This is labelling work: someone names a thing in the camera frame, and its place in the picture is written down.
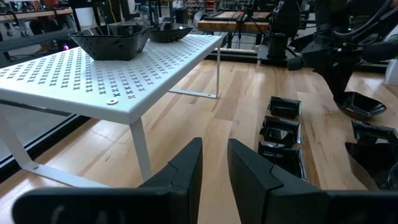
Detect wooden background desk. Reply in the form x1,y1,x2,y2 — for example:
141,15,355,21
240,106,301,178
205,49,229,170
0,7,74,22

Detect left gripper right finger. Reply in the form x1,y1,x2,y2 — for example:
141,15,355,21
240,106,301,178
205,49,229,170
228,138,398,224

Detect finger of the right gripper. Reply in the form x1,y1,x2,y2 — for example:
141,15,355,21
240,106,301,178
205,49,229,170
323,67,341,100
337,67,354,100

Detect black round wavy mini plate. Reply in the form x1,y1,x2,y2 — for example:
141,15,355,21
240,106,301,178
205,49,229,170
335,91,387,121
150,22,194,44

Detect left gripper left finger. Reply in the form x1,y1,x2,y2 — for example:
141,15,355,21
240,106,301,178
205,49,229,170
12,138,203,224

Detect white perforated metal shelf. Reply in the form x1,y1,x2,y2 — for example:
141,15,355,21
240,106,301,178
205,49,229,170
0,33,224,189

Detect wooden background workbench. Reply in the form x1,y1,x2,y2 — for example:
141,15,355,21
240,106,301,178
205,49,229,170
197,11,271,34

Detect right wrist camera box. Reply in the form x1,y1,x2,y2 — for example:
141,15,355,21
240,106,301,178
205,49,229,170
286,55,305,72

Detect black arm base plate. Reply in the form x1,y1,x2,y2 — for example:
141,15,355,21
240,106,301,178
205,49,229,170
256,43,299,68

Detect black wavy square mini plate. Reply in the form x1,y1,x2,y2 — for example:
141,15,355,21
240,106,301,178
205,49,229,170
344,141,398,191
68,24,154,62

